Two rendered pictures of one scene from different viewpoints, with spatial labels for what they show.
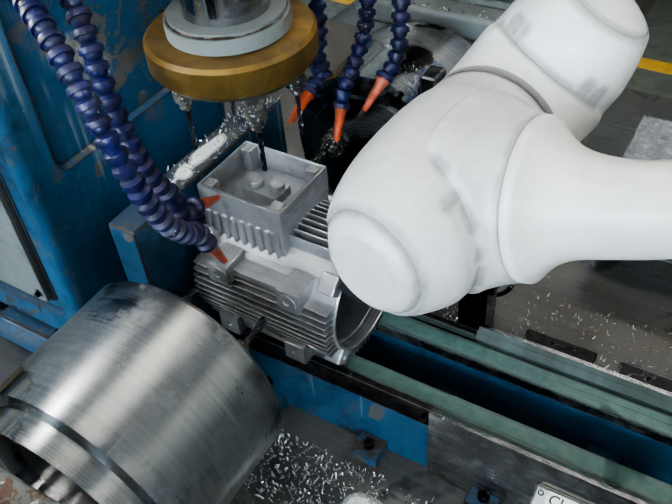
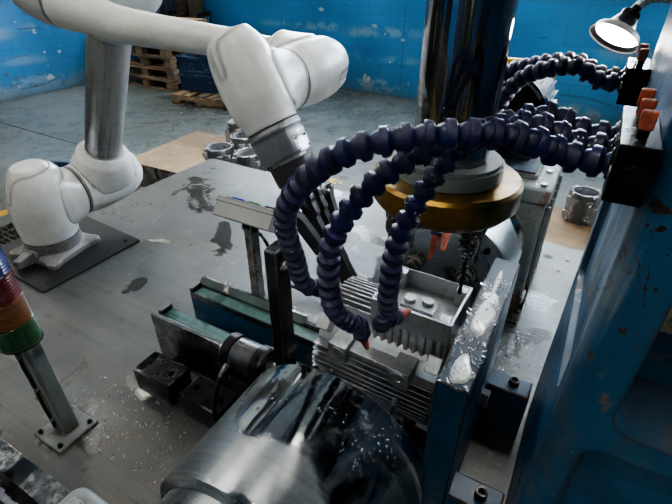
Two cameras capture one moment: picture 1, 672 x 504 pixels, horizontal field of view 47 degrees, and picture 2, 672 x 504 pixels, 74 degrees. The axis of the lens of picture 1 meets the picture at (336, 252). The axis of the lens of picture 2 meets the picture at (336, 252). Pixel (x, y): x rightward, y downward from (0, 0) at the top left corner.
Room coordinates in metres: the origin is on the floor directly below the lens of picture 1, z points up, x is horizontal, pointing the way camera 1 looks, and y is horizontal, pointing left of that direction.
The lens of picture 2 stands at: (1.25, -0.09, 1.55)
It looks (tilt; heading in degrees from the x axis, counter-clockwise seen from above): 33 degrees down; 176
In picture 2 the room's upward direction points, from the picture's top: straight up
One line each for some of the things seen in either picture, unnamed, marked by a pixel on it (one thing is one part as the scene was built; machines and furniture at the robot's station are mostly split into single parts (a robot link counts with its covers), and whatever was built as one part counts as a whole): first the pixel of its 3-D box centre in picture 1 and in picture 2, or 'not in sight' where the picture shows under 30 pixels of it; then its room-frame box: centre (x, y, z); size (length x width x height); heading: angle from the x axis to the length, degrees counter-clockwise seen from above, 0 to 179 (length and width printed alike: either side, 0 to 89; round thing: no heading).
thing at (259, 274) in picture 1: (300, 264); (391, 347); (0.72, 0.05, 1.02); 0.20 x 0.19 x 0.19; 55
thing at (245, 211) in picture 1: (265, 198); (420, 311); (0.74, 0.08, 1.11); 0.12 x 0.11 x 0.07; 55
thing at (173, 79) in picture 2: not in sight; (163, 51); (-6.32, -2.17, 0.45); 1.26 x 0.86 x 0.89; 55
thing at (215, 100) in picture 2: not in sight; (223, 70); (-5.10, -1.11, 0.39); 1.20 x 0.80 x 0.79; 63
